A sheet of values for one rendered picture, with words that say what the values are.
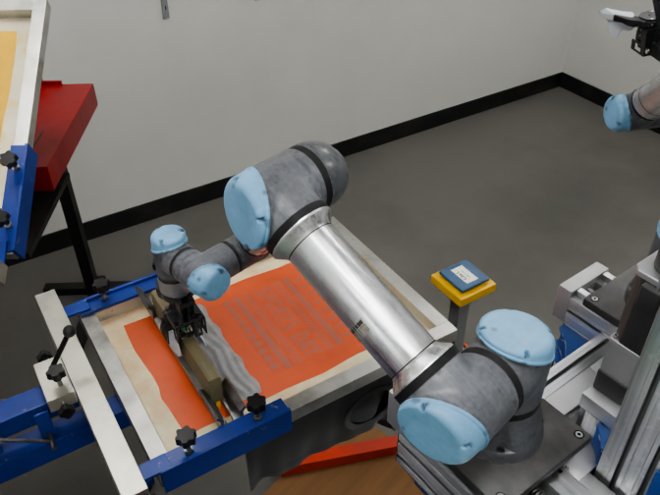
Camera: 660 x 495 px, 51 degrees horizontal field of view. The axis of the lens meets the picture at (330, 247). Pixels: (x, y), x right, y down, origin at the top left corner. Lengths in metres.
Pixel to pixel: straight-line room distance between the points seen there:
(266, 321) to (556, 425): 0.85
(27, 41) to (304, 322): 1.14
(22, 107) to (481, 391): 1.51
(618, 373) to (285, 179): 0.66
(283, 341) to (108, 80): 2.08
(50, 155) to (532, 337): 1.72
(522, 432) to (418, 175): 3.18
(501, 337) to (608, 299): 0.52
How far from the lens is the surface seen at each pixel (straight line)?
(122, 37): 3.49
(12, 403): 1.67
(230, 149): 3.94
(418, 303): 1.82
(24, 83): 2.13
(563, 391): 1.44
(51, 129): 2.54
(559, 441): 1.24
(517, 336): 1.05
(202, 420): 1.62
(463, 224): 3.84
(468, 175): 4.27
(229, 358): 1.73
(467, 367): 1.00
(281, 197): 1.03
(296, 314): 1.83
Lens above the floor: 2.21
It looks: 38 degrees down
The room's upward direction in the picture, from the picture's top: straight up
